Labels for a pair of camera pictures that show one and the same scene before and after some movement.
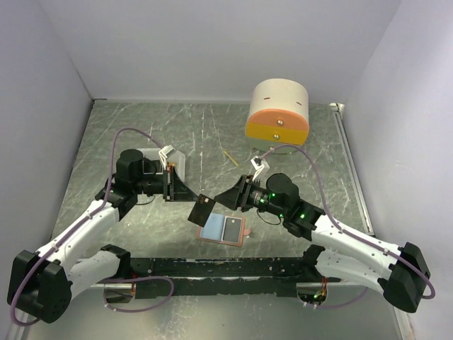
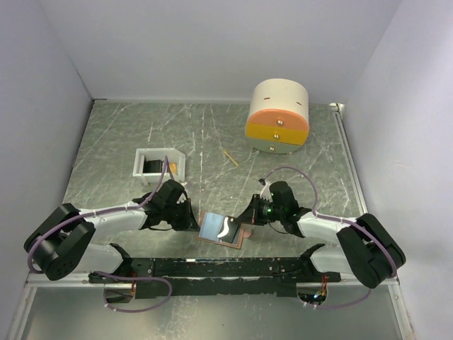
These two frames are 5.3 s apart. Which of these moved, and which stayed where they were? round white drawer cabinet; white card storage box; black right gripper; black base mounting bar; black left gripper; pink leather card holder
Moved: black right gripper; black left gripper
Stayed: black base mounting bar; pink leather card holder; round white drawer cabinet; white card storage box
